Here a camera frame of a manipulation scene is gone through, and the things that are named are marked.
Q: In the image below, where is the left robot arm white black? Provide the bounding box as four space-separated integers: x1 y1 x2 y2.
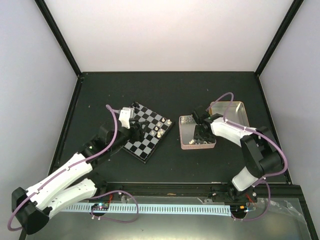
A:
11 118 147 235

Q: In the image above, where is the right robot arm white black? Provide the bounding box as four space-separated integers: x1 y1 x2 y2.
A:
191 106 288 202

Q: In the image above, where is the small circuit board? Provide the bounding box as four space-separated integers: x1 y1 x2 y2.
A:
91 203 109 211

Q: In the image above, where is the pink tin box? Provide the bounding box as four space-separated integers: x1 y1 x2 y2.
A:
178 115 216 150

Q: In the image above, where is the black white chessboard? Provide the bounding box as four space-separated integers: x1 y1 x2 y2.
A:
123 101 175 164

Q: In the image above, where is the yellow tin lid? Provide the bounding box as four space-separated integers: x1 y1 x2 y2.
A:
208 101 250 127

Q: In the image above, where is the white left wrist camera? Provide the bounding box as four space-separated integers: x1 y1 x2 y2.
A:
118 107 134 129

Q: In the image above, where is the black mounting rail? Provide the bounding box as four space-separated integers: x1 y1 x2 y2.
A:
96 182 237 201

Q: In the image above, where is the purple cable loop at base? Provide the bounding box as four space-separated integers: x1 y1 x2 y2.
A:
90 190 140 223

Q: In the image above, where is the light blue slotted cable duct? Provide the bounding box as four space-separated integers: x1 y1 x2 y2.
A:
62 202 231 217

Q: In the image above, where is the black left frame post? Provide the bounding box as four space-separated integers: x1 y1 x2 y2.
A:
34 0 82 77

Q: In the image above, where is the black frame post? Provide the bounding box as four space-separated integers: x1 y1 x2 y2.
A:
255 0 304 77
34 0 82 77

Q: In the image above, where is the black right frame post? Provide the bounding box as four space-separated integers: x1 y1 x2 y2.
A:
255 0 304 77

